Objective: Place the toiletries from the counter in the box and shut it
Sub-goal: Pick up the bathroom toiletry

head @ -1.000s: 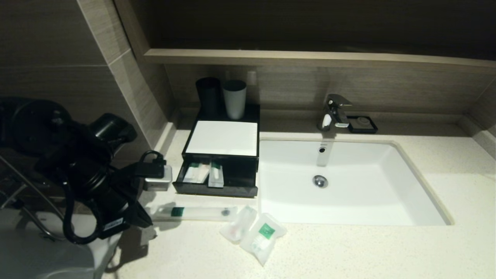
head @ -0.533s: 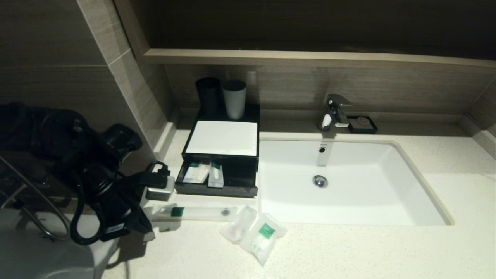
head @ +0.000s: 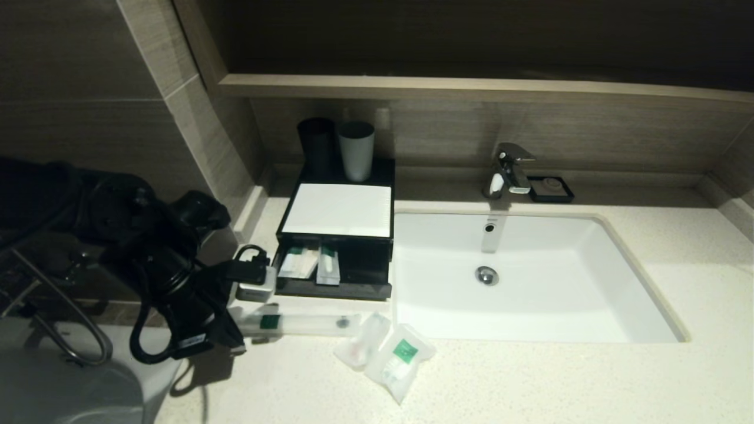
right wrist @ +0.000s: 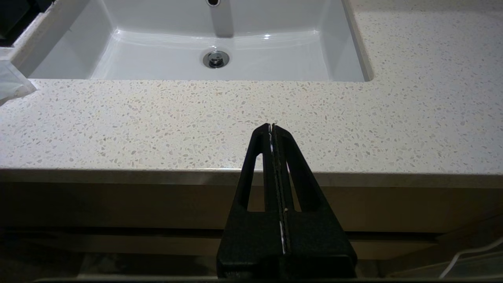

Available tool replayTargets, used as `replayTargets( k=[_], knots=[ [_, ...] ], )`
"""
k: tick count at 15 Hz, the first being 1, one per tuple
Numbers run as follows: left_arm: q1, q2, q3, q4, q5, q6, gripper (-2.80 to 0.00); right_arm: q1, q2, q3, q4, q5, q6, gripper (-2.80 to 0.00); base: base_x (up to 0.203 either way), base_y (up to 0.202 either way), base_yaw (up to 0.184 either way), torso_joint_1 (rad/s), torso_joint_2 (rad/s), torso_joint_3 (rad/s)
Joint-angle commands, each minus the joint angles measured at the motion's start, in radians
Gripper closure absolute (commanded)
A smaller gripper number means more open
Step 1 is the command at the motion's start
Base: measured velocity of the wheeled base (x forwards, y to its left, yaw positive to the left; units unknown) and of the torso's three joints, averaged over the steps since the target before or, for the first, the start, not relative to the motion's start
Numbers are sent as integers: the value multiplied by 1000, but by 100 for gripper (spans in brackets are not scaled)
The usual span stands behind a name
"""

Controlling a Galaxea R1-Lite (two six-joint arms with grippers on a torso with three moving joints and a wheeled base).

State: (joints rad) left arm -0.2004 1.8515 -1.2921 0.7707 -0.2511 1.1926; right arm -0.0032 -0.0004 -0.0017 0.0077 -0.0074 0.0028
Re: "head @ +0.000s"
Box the small translucent packet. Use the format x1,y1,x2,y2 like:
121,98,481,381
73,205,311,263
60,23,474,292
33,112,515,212
333,311,392,370

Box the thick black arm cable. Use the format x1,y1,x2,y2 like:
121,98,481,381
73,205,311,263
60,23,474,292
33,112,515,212
128,297,198,366

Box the white sachet with dot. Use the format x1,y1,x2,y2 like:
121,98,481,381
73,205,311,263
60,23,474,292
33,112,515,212
278,246,320,279

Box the white sink basin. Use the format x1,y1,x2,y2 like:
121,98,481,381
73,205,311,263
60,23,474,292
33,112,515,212
393,211,689,344

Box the clear packet green label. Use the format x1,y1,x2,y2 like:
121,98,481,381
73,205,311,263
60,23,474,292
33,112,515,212
364,323,438,406

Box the metal hose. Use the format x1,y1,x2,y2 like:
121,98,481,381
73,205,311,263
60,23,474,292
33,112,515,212
0,247,114,367

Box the black amenity box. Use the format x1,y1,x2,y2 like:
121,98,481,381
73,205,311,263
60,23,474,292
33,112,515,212
277,157,396,251

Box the white ribbed pad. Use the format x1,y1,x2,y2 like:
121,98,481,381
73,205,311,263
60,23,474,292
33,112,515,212
283,183,393,239

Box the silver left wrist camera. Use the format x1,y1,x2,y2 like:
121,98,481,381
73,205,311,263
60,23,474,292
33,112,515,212
236,265,277,303

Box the boxed amenity green label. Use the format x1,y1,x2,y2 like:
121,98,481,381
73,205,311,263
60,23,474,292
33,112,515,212
316,246,341,286

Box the long toothbrush packet green label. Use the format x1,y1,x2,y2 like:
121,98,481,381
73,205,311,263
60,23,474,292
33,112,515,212
233,311,361,340

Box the wooden wall ledge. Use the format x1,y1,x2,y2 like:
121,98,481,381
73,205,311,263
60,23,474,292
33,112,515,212
219,74,754,107

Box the grey toilet lid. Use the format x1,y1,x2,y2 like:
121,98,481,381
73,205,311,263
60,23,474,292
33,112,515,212
0,318,145,424

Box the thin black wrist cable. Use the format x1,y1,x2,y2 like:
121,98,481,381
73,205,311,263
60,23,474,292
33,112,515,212
227,244,273,284

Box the chrome faucet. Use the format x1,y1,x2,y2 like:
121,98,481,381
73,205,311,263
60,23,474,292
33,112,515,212
483,143,537,200

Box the black cup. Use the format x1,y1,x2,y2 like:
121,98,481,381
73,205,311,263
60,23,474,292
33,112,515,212
297,118,340,177

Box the black soap dish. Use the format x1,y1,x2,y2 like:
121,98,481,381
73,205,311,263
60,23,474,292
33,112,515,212
528,175,575,204

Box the dark wall valve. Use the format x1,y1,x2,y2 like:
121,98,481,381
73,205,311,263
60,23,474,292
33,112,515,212
56,253,95,284

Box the grey cup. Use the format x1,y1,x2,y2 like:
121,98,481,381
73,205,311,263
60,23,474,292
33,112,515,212
339,121,376,182

